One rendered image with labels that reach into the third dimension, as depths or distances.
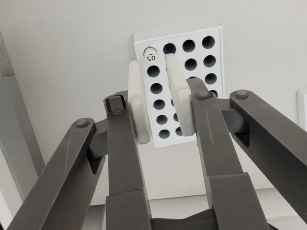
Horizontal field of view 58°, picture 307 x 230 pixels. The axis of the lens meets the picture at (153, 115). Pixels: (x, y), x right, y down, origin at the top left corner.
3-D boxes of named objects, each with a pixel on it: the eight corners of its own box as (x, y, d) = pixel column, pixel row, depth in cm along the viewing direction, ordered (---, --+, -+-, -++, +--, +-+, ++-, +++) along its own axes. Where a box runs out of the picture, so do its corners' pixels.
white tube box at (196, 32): (133, 33, 29) (133, 41, 26) (212, 18, 29) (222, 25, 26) (152, 130, 35) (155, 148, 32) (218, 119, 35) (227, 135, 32)
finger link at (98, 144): (136, 153, 14) (80, 163, 14) (135, 108, 19) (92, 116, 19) (130, 129, 14) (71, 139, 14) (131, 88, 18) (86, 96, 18)
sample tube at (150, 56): (141, 39, 29) (143, 52, 25) (153, 38, 29) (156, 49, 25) (144, 51, 30) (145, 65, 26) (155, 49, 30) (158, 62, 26)
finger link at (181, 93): (177, 91, 15) (190, 89, 15) (164, 54, 21) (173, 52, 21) (183, 138, 16) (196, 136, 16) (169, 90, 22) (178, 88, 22)
